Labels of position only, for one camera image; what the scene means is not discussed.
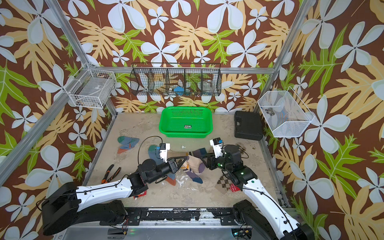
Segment cream purple striped sock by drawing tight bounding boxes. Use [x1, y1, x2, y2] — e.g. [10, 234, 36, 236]
[168, 148, 206, 175]
[181, 167, 203, 184]

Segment black plastic tool case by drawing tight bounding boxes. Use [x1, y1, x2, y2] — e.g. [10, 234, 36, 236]
[234, 111, 264, 141]

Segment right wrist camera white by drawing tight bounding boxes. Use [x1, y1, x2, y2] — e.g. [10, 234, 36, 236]
[210, 138, 224, 158]

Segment black wire shelf basket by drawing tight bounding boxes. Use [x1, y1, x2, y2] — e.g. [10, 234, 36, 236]
[128, 63, 222, 97]

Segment black left camera cable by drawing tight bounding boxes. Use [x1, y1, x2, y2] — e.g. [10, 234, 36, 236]
[137, 135, 164, 166]

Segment green plastic basket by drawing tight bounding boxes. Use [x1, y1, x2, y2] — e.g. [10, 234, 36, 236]
[159, 107, 213, 139]

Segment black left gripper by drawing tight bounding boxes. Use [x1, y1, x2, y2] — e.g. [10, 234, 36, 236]
[147, 154, 186, 185]

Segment white wire basket left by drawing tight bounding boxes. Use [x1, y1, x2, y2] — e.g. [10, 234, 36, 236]
[67, 64, 117, 109]

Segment red christmas sock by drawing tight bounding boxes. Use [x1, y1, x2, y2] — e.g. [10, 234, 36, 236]
[134, 191, 147, 200]
[230, 184, 241, 193]

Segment white mesh basket right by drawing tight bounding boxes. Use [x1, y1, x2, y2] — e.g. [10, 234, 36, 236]
[258, 87, 315, 138]

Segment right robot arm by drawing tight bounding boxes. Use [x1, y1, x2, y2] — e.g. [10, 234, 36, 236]
[203, 138, 315, 240]

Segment orange black pliers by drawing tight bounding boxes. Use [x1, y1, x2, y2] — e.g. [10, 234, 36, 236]
[100, 164, 122, 185]

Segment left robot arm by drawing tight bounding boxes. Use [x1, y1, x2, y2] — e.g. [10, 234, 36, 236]
[41, 156, 189, 236]

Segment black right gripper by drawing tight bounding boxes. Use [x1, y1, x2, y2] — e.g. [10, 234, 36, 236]
[199, 151, 234, 174]

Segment blue green orange sock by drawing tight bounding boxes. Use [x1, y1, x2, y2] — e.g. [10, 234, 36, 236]
[148, 145, 176, 186]
[117, 136, 140, 154]

